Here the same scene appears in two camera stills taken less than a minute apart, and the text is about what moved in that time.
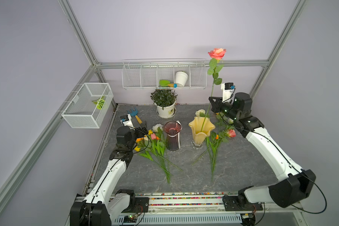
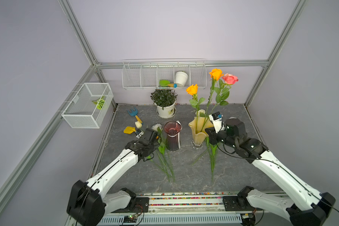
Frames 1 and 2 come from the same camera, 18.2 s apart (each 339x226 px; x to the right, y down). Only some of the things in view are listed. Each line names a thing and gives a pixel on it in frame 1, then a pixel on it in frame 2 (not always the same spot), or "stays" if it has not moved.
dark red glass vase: (173, 129) stays
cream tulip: (148, 144) → (138, 124)
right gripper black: (217, 105) → (212, 135)
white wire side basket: (88, 108) stays
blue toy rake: (134, 113) stays
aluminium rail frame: (207, 211) stays
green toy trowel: (167, 83) stays
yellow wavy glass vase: (200, 136) stays
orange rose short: (215, 139) → (192, 90)
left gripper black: (140, 133) → (156, 144)
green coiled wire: (99, 102) stays
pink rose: (216, 54) → (223, 92)
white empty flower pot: (181, 77) stays
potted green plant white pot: (165, 101) stays
